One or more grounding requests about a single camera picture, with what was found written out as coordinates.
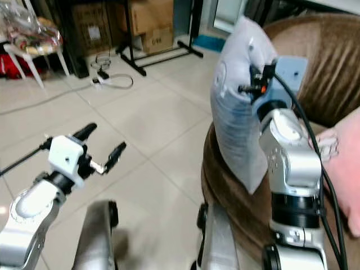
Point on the dark labelled cardboard box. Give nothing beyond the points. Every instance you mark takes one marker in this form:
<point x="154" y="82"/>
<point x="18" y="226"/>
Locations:
<point x="91" y="28"/>

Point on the silver right robot leg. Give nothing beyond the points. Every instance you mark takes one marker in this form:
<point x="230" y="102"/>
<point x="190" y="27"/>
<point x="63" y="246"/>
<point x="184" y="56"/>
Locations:
<point x="219" y="242"/>

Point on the silver robot leg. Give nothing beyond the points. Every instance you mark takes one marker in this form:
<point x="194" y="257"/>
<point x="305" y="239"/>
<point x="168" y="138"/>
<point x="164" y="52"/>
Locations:
<point x="98" y="236"/>
<point x="219" y="242"/>

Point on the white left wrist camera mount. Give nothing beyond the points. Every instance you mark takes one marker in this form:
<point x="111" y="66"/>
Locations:
<point x="64" y="154"/>

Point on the large brown cardboard box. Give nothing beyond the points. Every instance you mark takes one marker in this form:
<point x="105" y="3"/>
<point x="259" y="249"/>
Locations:
<point x="152" y="16"/>

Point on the silver left robot leg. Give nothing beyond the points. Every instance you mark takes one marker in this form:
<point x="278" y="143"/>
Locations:
<point x="98" y="236"/>

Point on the brown plush sofa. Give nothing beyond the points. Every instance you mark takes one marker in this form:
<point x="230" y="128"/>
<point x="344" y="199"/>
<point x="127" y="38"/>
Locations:
<point x="326" y="62"/>

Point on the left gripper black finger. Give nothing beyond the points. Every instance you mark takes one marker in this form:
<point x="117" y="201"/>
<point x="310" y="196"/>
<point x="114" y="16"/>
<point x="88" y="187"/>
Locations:
<point x="116" y="153"/>
<point x="85" y="131"/>

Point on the pink cushion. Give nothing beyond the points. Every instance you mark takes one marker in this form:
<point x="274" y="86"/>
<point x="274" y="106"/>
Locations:
<point x="346" y="163"/>

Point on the white plastic chair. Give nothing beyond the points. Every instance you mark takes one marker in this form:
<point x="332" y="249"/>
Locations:
<point x="36" y="56"/>

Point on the blue floor mat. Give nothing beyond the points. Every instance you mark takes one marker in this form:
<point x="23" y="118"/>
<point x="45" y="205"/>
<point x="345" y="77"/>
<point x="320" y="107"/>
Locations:
<point x="208" y="43"/>

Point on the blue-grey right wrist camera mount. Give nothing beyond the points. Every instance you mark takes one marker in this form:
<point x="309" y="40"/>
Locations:
<point x="289" y="76"/>

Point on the clear plastic bag with cloth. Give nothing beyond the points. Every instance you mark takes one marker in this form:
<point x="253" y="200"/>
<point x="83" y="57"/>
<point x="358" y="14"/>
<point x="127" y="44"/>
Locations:
<point x="31" y="31"/>

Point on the black metal rack stand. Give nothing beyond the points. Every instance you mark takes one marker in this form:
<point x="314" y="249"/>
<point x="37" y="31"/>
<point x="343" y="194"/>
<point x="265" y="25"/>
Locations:
<point x="134" y="56"/>

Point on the small brown cardboard box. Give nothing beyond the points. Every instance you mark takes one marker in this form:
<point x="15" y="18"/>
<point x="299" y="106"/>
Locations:
<point x="157" y="40"/>

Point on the red bag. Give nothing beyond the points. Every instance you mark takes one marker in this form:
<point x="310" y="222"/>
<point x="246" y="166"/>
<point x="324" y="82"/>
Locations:
<point x="14" y="66"/>

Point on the light grey pillow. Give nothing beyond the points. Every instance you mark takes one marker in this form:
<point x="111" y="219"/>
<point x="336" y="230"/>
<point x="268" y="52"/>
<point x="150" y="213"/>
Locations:
<point x="236" y="118"/>

